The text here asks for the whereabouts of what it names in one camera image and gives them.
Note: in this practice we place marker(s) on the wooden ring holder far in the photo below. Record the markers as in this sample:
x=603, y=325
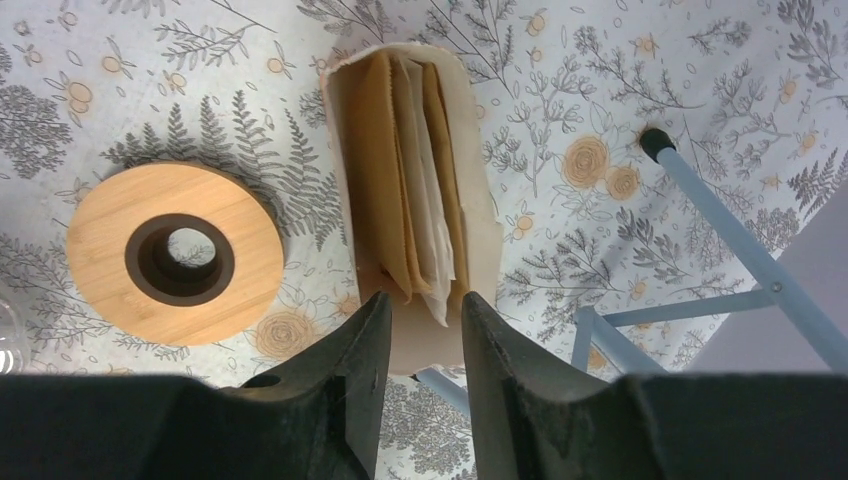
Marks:
x=175, y=253

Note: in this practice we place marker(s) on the clear glass dripper cone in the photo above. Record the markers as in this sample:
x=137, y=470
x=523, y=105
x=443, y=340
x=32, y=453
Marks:
x=15, y=348

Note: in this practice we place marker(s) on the floral tablecloth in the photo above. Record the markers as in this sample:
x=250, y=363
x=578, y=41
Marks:
x=752, y=93

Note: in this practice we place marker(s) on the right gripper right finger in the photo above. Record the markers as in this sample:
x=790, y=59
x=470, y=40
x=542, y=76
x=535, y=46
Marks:
x=535, y=416

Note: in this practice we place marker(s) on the orange coffee filter box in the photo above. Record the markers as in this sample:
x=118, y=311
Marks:
x=417, y=342

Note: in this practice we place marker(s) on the paper coffee filters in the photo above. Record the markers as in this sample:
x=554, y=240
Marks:
x=400, y=169

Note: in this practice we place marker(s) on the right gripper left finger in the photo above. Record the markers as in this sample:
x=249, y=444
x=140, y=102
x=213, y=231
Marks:
x=317, y=415

